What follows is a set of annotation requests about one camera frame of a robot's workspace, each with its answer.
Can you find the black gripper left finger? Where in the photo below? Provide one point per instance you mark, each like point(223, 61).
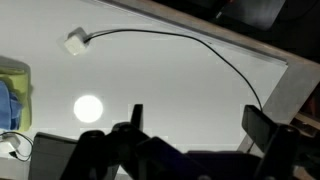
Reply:
point(136, 116)

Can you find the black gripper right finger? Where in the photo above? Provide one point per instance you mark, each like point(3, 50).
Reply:
point(258, 123)

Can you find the white charger adapter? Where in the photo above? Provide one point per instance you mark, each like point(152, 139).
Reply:
point(75, 45)

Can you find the white board mat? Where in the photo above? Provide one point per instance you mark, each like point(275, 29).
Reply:
point(166, 83)

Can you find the black closed laptop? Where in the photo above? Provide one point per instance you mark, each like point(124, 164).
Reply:
point(50, 156)

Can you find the yellow-green folded cloth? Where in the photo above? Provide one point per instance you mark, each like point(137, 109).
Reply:
point(24, 86)

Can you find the blue folded cloth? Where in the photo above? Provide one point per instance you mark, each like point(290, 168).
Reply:
point(8, 106)

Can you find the small white power adapter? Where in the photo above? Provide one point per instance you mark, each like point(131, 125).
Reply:
point(9, 144)

